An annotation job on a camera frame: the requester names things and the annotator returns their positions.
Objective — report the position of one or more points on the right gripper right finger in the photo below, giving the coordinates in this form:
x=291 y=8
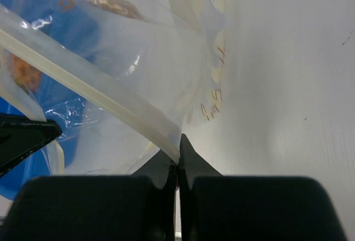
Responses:
x=221 y=207

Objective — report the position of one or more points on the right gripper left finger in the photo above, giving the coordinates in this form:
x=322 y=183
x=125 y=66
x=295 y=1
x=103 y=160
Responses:
x=139 y=206

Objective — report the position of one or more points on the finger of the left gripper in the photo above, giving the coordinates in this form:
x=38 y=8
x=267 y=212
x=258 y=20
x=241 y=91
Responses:
x=21 y=137

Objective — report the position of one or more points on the clear zip top bag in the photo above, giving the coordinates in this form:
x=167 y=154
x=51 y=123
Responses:
x=166 y=71

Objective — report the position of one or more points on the blue plastic bin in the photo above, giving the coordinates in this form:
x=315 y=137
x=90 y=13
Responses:
x=59 y=27

